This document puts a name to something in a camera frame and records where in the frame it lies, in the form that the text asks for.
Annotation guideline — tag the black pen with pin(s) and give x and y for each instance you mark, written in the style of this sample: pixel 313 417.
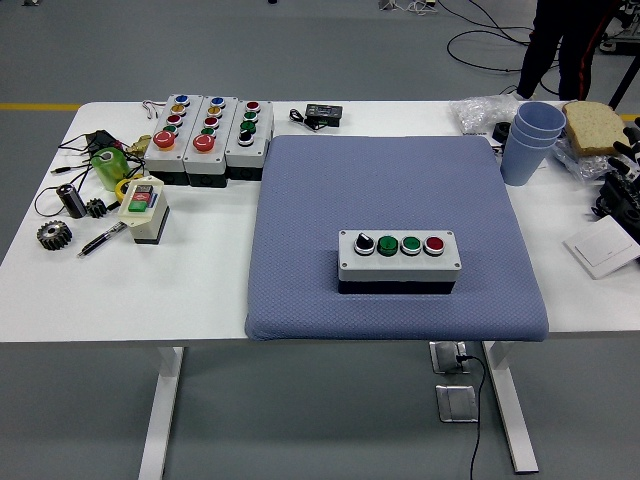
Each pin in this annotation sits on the black pen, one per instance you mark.
pixel 100 241

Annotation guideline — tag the grey four-button control box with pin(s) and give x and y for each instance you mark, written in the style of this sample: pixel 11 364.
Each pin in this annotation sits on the grey four-button control box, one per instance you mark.
pixel 400 267

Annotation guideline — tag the black mechanical part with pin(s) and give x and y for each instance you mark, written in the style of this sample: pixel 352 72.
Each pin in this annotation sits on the black mechanical part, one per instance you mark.
pixel 617 197

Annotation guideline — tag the robot right hand white black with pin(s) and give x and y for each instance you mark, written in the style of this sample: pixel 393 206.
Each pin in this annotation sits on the robot right hand white black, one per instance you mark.
pixel 634 160

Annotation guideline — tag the yellow tape roll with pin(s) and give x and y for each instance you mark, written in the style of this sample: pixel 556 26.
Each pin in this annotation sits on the yellow tape roll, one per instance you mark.
pixel 120 190

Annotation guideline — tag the grey box with black knob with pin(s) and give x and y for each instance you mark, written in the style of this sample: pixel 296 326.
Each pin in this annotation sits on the grey box with black knob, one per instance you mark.
pixel 245 157

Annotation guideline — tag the silver floor socket box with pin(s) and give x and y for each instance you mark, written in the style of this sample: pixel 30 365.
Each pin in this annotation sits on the silver floor socket box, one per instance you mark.
pixel 442 357
pixel 455 402

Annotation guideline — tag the white table leg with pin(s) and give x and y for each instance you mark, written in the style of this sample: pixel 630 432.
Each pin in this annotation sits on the white table leg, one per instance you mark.
pixel 160 410
pixel 510 410

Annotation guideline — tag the small black gear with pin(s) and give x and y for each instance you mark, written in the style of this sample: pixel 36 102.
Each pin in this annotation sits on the small black gear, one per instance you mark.
pixel 95 208

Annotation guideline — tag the black cylindrical capacitor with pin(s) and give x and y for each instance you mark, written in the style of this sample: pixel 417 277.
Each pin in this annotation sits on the black cylindrical capacitor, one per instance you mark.
pixel 74 202

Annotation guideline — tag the large steel gear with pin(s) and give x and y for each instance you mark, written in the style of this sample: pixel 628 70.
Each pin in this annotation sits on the large steel gear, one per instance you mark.
pixel 57 239

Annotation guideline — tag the grey metal frame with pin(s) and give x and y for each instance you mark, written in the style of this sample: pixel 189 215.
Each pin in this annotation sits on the grey metal frame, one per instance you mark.
pixel 607 47

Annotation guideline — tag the white printed paper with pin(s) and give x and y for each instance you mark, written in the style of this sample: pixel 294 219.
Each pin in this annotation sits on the white printed paper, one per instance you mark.
pixel 495 146

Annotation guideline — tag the bread slice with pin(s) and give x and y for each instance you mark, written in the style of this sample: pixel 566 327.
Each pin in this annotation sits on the bread slice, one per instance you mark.
pixel 595 125

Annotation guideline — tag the black digital meter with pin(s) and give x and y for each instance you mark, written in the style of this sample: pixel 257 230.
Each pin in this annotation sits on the black digital meter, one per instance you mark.
pixel 325 112

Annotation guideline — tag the blue-grey padded mat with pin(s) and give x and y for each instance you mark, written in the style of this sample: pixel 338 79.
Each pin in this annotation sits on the blue-grey padded mat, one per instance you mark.
pixel 310 200

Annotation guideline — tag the cream start-stop switch box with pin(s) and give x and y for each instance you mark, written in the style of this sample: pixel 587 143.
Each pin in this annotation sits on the cream start-stop switch box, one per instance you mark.
pixel 145 230

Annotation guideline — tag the person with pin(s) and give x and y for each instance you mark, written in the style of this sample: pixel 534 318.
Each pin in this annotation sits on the person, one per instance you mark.
pixel 542 45

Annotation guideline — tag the white wall switch plate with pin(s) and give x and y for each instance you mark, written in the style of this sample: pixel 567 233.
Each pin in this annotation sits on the white wall switch plate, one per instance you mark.
pixel 600 247

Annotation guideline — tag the black metal stand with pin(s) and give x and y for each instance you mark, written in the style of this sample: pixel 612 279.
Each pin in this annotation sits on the black metal stand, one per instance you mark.
pixel 625 82

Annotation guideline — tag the brass fitting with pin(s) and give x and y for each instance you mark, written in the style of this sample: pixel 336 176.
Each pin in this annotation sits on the brass fitting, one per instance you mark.
pixel 137 146

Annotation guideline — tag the blue plastic cup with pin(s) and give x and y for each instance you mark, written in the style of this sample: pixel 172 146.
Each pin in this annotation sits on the blue plastic cup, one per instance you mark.
pixel 542 122
pixel 522 136
pixel 520 167

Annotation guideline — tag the green translucent cylinder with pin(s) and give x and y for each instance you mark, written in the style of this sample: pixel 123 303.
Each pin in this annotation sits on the green translucent cylinder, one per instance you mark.
pixel 112 172

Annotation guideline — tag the grey five-button control box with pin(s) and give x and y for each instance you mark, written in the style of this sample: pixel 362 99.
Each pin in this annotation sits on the grey five-button control box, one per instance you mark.
pixel 165 162
pixel 205 162

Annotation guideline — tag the clear bubble wrap bag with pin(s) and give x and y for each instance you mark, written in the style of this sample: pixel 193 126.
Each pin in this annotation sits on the clear bubble wrap bag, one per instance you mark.
pixel 475 115

